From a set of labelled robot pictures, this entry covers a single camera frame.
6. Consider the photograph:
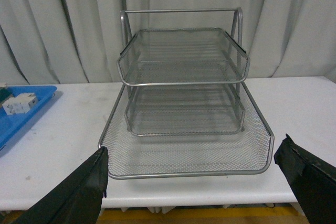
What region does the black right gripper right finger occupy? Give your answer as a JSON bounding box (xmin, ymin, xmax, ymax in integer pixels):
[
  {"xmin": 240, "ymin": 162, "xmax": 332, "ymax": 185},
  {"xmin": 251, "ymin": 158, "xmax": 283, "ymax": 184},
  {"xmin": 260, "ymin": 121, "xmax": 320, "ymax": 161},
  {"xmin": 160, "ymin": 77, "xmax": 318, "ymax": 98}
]
[{"xmin": 274, "ymin": 134, "xmax": 335, "ymax": 223}]

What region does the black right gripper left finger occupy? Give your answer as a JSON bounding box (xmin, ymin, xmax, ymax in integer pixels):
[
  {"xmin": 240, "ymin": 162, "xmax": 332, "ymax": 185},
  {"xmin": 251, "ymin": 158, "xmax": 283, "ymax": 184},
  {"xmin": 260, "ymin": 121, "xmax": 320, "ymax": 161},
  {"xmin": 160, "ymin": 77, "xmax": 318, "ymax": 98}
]
[{"xmin": 15, "ymin": 147, "xmax": 108, "ymax": 223}]

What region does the silver mesh tiered rack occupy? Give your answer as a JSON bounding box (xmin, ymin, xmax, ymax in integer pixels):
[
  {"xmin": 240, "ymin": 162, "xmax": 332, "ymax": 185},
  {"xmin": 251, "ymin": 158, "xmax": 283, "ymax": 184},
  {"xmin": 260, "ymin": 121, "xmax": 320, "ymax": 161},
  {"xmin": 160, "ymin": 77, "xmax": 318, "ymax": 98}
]
[{"xmin": 99, "ymin": 7, "xmax": 274, "ymax": 179}]

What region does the white circuit breaker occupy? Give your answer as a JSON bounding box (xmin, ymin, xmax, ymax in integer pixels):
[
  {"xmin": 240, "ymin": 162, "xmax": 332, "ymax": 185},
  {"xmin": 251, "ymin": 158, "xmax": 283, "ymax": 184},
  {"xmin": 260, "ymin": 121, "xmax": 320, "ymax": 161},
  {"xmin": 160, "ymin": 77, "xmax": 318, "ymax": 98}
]
[{"xmin": 2, "ymin": 93, "xmax": 38, "ymax": 115}]

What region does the blue plastic tray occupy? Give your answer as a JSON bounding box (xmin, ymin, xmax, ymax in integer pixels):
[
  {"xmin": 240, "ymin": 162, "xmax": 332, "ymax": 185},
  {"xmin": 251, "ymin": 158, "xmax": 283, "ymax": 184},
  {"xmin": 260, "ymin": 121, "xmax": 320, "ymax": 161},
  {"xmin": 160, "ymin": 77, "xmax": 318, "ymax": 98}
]
[{"xmin": 1, "ymin": 85, "xmax": 57, "ymax": 156}]

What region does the white curtain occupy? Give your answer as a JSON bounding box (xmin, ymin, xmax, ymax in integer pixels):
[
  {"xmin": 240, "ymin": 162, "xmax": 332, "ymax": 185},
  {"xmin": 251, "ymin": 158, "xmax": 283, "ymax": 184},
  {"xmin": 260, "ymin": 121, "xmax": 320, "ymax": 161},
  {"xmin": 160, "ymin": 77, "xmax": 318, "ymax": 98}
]
[{"xmin": 1, "ymin": 0, "xmax": 335, "ymax": 85}]

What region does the green knife switch block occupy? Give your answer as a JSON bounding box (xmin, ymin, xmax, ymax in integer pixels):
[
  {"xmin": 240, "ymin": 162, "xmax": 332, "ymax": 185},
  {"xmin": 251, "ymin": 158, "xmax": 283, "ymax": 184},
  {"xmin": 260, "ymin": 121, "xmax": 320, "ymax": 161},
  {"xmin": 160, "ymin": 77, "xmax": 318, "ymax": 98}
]
[{"xmin": 0, "ymin": 83, "xmax": 12, "ymax": 104}]

